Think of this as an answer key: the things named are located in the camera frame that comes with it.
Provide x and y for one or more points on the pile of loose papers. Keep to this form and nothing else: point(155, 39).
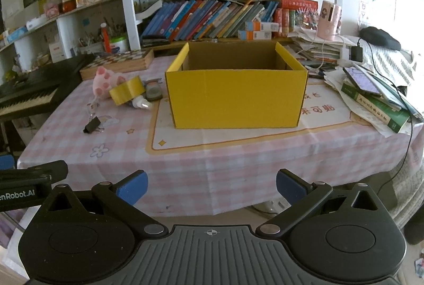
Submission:
point(351, 102)

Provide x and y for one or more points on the white carton on shelf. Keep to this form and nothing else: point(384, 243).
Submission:
point(57, 52)

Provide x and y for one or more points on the wooden chess board box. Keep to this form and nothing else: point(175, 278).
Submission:
point(112, 68)

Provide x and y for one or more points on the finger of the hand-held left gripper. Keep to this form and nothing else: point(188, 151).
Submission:
point(53, 169)
point(6, 162)

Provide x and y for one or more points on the white bookshelf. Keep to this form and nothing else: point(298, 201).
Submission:
point(127, 6)

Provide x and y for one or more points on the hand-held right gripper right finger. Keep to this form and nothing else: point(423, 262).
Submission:
point(290, 187)

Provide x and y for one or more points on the green white jar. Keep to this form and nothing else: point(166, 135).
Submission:
point(119, 44)

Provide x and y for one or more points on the long row of colourful books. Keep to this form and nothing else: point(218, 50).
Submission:
point(198, 20)

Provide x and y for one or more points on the white power adapter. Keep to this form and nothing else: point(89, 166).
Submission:
point(345, 54)

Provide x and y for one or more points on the yellow cardboard box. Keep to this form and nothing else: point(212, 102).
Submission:
point(232, 99)

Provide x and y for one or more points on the orange white small box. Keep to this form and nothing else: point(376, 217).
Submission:
point(246, 35)
point(270, 27)
point(253, 26)

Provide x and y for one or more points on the black electronic keyboard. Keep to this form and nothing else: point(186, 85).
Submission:
point(29, 83)

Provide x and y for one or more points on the black charger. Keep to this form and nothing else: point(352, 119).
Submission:
point(357, 53)

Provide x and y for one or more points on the pink plush toy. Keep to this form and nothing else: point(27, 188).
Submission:
point(104, 81)

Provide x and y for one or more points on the stack of papers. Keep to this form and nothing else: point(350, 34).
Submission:
point(314, 46)

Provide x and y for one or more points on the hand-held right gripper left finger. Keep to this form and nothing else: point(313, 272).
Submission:
point(132, 189)

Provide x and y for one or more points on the yellow tape roll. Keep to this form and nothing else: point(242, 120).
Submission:
point(124, 92)

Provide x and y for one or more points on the thick green book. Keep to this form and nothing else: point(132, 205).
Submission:
point(377, 109)

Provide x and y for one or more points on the black binder clip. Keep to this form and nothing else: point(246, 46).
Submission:
point(91, 126)

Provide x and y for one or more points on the red white jar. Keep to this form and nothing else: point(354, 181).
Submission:
point(68, 1)

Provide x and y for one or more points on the red glue bottle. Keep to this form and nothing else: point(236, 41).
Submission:
point(105, 38)

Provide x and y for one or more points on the smartphone with purple screen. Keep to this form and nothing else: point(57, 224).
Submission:
point(362, 80)

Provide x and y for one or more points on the black cap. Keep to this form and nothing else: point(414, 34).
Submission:
point(381, 38)

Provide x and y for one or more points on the grey orange utility tool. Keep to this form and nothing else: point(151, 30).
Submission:
point(153, 91)

